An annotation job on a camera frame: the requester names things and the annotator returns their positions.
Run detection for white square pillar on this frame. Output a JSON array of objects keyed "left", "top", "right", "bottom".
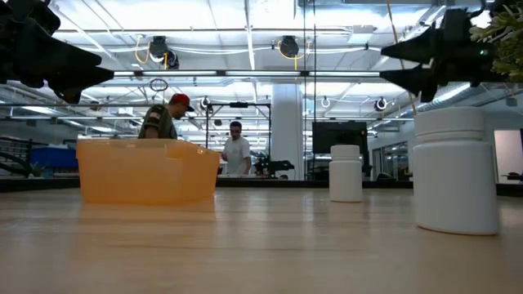
[{"left": 270, "top": 82, "right": 306, "bottom": 181}]

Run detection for green potted plant white flowers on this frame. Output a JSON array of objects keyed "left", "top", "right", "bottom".
[{"left": 468, "top": 0, "right": 523, "bottom": 83}]

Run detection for person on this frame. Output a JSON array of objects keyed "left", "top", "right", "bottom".
[
  {"left": 137, "top": 92, "right": 196, "bottom": 140},
  {"left": 220, "top": 120, "right": 253, "bottom": 176}
]

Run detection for black ceiling cable reel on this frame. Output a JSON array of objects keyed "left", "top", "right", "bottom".
[
  {"left": 278, "top": 34, "right": 301, "bottom": 60},
  {"left": 147, "top": 35, "right": 181, "bottom": 71}
]

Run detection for orange plastic basket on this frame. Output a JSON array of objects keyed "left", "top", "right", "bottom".
[{"left": 75, "top": 138, "right": 221, "bottom": 205}]

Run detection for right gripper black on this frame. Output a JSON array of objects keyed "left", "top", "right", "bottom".
[{"left": 379, "top": 6, "right": 512, "bottom": 104}]

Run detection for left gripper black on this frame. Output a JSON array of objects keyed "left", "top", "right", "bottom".
[{"left": 0, "top": 0, "right": 115, "bottom": 105}]

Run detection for white pill bottle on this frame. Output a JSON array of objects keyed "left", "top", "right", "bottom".
[
  {"left": 412, "top": 106, "right": 500, "bottom": 236},
  {"left": 329, "top": 144, "right": 364, "bottom": 203}
]

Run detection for blue plastic bin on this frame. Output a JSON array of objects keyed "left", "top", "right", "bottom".
[{"left": 30, "top": 146, "right": 79, "bottom": 170}]

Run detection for black metal table frame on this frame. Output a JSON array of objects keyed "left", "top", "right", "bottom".
[{"left": 0, "top": 176, "right": 523, "bottom": 198}]

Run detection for yellow hanging cable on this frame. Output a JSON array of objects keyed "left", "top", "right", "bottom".
[{"left": 385, "top": 0, "right": 420, "bottom": 117}]

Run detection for black background rig frame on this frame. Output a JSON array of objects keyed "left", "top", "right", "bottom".
[{"left": 204, "top": 101, "right": 272, "bottom": 177}]

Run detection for black monitor screen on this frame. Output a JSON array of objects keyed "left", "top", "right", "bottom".
[{"left": 311, "top": 120, "right": 370, "bottom": 157}]

